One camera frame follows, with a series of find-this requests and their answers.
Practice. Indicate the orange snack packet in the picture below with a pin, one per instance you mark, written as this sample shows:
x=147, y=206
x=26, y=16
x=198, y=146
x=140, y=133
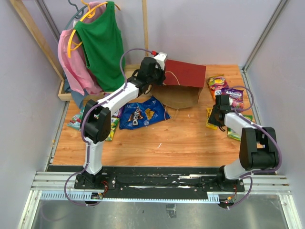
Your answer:
x=216, y=84

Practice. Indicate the blue Doritos chip bag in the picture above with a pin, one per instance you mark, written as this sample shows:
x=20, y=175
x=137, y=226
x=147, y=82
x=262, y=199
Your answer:
x=137, y=115

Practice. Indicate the blue grey cloth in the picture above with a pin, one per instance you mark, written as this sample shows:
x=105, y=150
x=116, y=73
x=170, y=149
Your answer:
x=76, y=96

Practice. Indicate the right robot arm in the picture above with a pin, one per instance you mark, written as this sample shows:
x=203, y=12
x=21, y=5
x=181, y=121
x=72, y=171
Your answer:
x=259, y=151

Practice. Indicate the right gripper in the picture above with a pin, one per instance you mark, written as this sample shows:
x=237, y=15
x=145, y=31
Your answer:
x=212, y=120

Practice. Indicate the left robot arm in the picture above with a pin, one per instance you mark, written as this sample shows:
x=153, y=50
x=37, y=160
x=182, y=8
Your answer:
x=96, y=121

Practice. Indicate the grey clothes hanger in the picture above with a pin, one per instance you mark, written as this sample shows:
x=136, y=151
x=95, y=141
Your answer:
x=77, y=15

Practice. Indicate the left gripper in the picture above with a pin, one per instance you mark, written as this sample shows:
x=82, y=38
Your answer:
x=162, y=73

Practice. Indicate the green Fox's candy packet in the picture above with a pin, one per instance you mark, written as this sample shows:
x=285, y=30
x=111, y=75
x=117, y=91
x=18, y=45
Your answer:
x=114, y=125

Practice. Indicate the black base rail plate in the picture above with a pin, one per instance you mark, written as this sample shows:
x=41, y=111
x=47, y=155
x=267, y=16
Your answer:
x=154, y=183

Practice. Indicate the aluminium corner profile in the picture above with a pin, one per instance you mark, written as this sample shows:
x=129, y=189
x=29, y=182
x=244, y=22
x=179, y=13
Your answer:
x=47, y=15
x=266, y=31

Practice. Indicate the yellow clothes hanger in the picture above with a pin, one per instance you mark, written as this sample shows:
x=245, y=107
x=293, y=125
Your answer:
x=88, y=33

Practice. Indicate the aluminium corner profile right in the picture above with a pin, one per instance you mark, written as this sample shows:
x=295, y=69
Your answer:
x=266, y=31

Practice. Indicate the teal snack packet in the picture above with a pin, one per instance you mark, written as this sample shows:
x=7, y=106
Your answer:
x=75, y=122

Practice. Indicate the purple Fox's candy packet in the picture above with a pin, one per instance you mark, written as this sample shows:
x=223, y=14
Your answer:
x=118, y=113

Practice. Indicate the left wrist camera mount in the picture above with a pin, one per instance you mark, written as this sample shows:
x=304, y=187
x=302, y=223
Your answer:
x=160, y=58

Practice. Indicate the red brown paper bag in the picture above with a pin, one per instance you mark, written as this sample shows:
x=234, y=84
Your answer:
x=182, y=86

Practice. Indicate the pink shirt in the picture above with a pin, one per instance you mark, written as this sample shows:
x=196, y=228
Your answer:
x=80, y=78

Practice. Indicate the green tank top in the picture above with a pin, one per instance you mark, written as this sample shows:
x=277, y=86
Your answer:
x=105, y=61

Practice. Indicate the aluminium corner profile left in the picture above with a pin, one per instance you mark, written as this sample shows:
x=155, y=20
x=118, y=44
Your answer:
x=47, y=15

